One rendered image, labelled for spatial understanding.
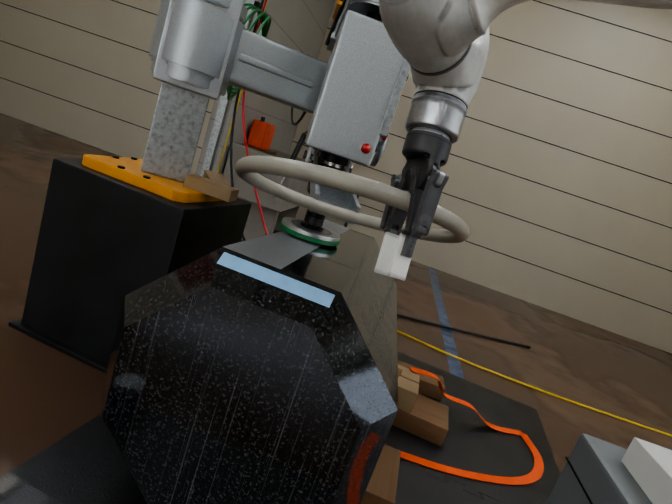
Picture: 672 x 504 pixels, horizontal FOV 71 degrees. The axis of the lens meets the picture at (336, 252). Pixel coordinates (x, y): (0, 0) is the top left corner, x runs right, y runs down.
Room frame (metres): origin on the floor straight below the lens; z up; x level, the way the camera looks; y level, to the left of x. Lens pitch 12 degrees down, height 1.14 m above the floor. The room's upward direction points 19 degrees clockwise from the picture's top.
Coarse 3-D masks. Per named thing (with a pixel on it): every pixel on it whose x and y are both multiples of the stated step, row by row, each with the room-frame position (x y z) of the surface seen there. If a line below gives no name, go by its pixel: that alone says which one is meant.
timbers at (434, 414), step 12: (420, 384) 2.40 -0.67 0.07; (432, 384) 2.40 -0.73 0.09; (444, 384) 2.45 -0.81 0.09; (420, 396) 2.18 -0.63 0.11; (432, 396) 2.40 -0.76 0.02; (420, 408) 2.05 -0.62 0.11; (432, 408) 2.10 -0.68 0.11; (444, 408) 2.14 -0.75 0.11; (396, 420) 1.98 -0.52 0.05; (408, 420) 1.97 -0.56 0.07; (420, 420) 1.96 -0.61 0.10; (432, 420) 1.98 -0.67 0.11; (444, 420) 2.02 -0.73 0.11; (420, 432) 1.96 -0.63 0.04; (432, 432) 1.95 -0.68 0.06; (444, 432) 1.94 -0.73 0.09
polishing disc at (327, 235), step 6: (282, 222) 1.59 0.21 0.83; (288, 222) 1.57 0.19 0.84; (294, 222) 1.61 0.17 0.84; (300, 222) 1.65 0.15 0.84; (294, 228) 1.53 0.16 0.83; (300, 228) 1.54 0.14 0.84; (306, 228) 1.58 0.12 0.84; (324, 228) 1.69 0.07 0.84; (306, 234) 1.52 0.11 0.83; (312, 234) 1.52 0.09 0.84; (318, 234) 1.54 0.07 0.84; (324, 234) 1.58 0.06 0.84; (330, 234) 1.62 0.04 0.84; (336, 234) 1.65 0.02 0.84; (324, 240) 1.54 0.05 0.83; (330, 240) 1.56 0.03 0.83; (336, 240) 1.59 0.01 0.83
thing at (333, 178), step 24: (240, 168) 0.86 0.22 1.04; (264, 168) 0.79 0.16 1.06; (288, 168) 0.76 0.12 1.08; (312, 168) 0.75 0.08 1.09; (288, 192) 1.12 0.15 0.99; (360, 192) 0.74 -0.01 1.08; (384, 192) 0.74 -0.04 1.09; (408, 192) 0.77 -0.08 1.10; (336, 216) 1.18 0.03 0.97; (360, 216) 1.18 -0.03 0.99; (456, 216) 0.82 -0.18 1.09; (432, 240) 1.07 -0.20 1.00; (456, 240) 0.94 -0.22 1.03
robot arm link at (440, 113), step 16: (416, 96) 0.79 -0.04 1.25; (432, 96) 0.77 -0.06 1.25; (448, 96) 0.77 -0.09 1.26; (416, 112) 0.77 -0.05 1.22; (432, 112) 0.76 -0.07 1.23; (448, 112) 0.76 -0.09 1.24; (464, 112) 0.79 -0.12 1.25; (416, 128) 0.78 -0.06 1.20; (432, 128) 0.77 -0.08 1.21; (448, 128) 0.76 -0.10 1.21
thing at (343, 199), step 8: (304, 152) 1.80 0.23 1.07; (312, 160) 1.66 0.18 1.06; (320, 160) 1.81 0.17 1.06; (344, 168) 1.68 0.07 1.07; (352, 168) 1.83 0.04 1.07; (312, 184) 1.36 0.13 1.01; (312, 192) 1.27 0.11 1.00; (320, 192) 1.39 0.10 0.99; (328, 192) 1.42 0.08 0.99; (336, 192) 1.46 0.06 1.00; (344, 192) 1.48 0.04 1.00; (328, 200) 1.33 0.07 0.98; (336, 200) 1.36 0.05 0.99; (344, 200) 1.40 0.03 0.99; (352, 200) 1.28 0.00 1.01; (352, 208) 1.24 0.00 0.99; (360, 208) 1.19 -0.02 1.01; (328, 216) 1.18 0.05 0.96; (352, 224) 1.20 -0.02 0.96
